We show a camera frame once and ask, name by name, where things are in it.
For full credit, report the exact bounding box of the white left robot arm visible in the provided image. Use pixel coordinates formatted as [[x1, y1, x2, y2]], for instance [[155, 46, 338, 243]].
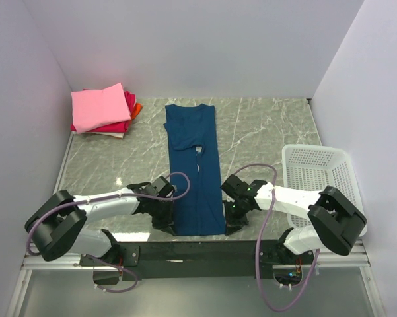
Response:
[[25, 176, 176, 265]]

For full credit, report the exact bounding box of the white plastic laundry basket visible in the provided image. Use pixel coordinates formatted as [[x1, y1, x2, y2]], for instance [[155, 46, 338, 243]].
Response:
[[282, 144, 364, 213]]

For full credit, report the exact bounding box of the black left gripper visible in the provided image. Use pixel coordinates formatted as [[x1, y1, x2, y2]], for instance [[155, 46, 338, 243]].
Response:
[[149, 198, 176, 235]]

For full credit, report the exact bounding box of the folded light pink t-shirt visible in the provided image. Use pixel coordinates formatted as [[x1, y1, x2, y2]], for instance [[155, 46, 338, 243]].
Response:
[[71, 82, 132, 133]]

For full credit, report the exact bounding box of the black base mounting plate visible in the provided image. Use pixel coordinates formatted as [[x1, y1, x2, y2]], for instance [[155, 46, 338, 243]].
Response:
[[79, 240, 314, 285]]

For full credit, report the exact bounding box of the folded orange t-shirt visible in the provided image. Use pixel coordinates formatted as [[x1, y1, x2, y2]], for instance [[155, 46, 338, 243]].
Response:
[[131, 102, 143, 120]]

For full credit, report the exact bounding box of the blue Mickey t-shirt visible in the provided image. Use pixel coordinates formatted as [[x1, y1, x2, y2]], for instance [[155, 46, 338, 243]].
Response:
[[164, 104, 225, 236]]

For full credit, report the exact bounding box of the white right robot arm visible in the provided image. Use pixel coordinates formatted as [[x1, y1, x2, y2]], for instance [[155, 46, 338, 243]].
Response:
[[221, 175, 367, 264]]

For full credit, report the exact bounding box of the folded white t-shirt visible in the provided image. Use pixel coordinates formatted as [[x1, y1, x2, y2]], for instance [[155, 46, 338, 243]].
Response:
[[87, 132, 124, 139]]

